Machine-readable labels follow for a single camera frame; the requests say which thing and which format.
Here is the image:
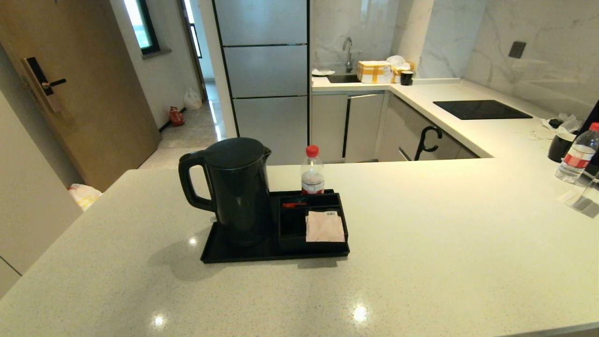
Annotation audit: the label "white crumpled tissue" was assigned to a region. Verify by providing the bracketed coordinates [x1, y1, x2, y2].
[541, 113, 582, 134]

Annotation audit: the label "silver refrigerator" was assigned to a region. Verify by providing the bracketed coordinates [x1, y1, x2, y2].
[212, 0, 313, 166]

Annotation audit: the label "beige tea bag sachet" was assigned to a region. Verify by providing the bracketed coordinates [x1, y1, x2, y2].
[306, 210, 345, 242]

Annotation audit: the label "black electric kettle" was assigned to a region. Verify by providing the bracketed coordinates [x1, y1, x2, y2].
[178, 137, 273, 246]

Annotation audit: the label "white plastic bag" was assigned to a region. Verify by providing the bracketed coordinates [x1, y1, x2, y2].
[183, 88, 203, 110]

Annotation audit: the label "grey cooktop base cabinet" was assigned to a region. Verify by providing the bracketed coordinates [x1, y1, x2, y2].
[377, 92, 480, 162]

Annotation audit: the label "black curved hook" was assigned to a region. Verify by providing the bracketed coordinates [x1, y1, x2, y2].
[414, 125, 443, 161]

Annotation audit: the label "translucent bag colourful contents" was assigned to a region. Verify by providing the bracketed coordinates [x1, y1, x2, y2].
[69, 183, 102, 211]

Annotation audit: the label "dark framed window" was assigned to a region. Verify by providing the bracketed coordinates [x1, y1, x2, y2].
[123, 0, 171, 59]

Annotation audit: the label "black monitor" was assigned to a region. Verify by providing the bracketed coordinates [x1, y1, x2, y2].
[580, 98, 599, 178]

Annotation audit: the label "small box yellow tape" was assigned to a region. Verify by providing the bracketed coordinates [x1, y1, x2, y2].
[391, 63, 415, 84]

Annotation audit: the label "brown wooden door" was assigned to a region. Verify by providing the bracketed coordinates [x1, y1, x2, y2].
[0, 0, 161, 191]

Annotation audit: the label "black compartment organizer box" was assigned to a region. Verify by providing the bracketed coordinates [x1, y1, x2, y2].
[278, 193, 349, 253]

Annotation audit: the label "chrome faucet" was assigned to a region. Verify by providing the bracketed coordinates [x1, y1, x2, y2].
[342, 37, 354, 73]

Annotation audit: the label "black door lock handle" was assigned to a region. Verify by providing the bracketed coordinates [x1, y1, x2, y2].
[22, 57, 67, 114]

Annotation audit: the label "cardboard box yellow tape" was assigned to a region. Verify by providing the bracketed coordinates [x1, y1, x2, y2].
[357, 61, 393, 84]

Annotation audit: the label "clear water bottle red cap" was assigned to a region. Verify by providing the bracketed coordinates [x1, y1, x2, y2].
[301, 145, 325, 195]
[555, 123, 599, 184]

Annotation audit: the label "black serving tray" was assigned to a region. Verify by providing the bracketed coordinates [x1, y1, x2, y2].
[200, 190, 350, 264]

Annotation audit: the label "black induction cooktop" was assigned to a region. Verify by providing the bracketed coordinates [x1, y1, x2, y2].
[432, 100, 533, 121]

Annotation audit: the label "grey sink base cabinet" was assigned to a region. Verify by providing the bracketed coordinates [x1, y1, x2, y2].
[311, 92, 385, 163]

